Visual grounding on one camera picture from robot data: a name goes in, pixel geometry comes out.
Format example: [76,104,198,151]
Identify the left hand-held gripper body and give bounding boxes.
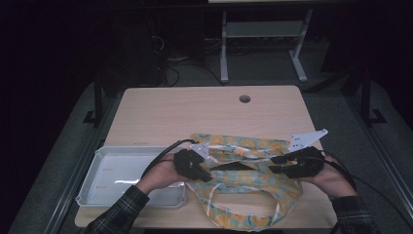
[173,142,211,180]

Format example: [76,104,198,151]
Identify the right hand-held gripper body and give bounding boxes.
[285,129,329,179]

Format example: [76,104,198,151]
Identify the orange print fabric bag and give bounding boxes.
[186,133,304,232]

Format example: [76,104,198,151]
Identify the grey plastic tray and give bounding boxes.
[75,145,188,209]

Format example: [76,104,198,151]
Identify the person's left hand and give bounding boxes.
[135,154,189,195]

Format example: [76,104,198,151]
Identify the person's right hand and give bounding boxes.
[301,156,358,199]

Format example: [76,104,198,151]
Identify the black metal stand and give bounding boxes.
[82,71,105,128]
[358,64,388,127]

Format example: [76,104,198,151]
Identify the left hand-held gripper cable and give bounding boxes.
[140,138,199,179]

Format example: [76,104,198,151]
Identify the grey metal rail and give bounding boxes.
[342,94,413,213]
[42,94,120,234]

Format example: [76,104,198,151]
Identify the black floor cables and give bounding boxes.
[152,32,225,88]

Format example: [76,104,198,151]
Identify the white metal table frame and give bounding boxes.
[219,8,315,84]

